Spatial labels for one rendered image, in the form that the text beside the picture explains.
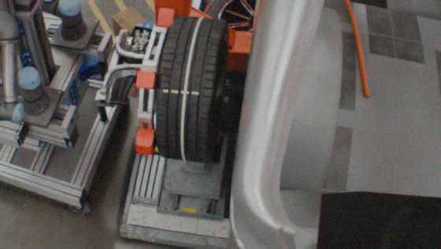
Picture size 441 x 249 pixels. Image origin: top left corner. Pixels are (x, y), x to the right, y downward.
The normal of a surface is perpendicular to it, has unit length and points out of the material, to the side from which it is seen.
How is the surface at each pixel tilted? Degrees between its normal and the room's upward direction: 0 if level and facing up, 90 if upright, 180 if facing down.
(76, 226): 0
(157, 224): 0
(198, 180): 0
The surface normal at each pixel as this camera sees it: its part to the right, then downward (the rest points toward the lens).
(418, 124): -0.04, -0.22
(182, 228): 0.01, -0.57
